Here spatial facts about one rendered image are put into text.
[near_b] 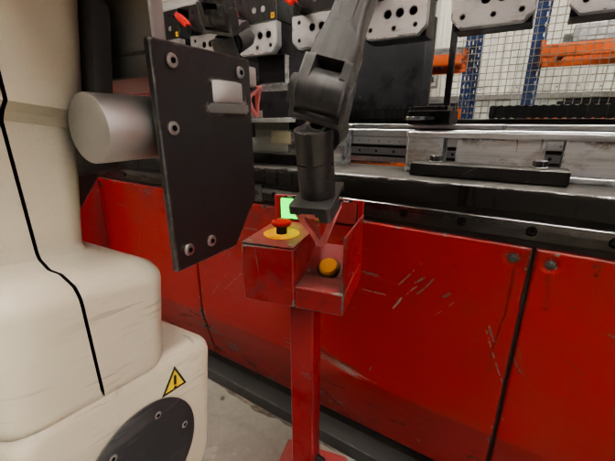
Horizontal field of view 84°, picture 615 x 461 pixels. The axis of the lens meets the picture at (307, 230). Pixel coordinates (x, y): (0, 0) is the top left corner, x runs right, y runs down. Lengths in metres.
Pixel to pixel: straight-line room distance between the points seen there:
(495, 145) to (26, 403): 0.83
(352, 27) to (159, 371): 0.44
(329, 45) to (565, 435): 0.86
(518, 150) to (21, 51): 0.80
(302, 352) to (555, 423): 0.54
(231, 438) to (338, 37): 1.19
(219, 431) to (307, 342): 0.69
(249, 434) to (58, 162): 1.16
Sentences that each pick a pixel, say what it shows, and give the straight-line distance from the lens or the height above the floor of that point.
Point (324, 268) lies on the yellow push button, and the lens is 0.67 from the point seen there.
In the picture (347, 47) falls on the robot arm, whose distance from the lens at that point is 0.50.
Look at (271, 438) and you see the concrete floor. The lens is 1.33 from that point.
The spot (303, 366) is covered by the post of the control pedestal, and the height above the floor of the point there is 0.49.
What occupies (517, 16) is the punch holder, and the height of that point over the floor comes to 1.18.
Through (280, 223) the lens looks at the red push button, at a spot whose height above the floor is 0.81.
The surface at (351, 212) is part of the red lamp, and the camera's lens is 0.72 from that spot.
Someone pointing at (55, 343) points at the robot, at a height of 0.87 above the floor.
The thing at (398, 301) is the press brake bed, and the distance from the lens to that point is 0.87.
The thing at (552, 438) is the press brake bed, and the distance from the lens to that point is 0.98.
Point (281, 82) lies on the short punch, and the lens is 1.10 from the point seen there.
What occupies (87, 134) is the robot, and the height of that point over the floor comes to 0.99.
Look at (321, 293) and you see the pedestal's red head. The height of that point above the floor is 0.70.
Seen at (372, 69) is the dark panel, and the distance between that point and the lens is 1.52.
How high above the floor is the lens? 0.99
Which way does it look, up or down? 18 degrees down
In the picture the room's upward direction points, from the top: straight up
